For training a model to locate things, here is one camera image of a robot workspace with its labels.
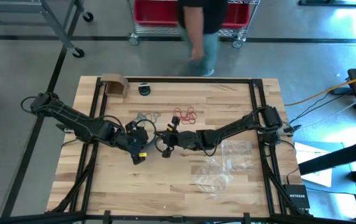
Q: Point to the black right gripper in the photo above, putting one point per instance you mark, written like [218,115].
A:
[171,139]

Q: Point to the black round puck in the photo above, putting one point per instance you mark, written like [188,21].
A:
[144,90]

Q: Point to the red plastic bin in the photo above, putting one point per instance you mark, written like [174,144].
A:
[237,15]
[153,12]

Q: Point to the yellow tag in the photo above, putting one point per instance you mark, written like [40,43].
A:
[142,154]

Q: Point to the blue rubber band tangle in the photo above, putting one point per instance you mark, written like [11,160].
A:
[147,116]

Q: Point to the black Netgear network switch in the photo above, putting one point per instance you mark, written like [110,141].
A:
[296,196]

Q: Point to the small open cardboard box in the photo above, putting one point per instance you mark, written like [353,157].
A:
[115,88]

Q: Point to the white paper sheet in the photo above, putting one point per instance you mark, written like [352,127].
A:
[319,179]

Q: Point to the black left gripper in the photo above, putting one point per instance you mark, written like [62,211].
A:
[137,138]

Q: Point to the grey metal wheeled cart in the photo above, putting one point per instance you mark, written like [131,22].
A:
[58,29]

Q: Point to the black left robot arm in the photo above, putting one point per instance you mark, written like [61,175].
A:
[72,121]

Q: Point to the red rubber band tangle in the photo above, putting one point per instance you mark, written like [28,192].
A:
[185,116]

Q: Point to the black wide rubber band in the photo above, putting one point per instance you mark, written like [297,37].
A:
[155,144]

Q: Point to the clear plastic bag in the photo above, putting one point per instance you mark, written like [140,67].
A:
[237,152]
[212,177]

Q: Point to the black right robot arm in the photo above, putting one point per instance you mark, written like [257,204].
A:
[227,130]

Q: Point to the person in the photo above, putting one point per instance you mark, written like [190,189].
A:
[203,31]

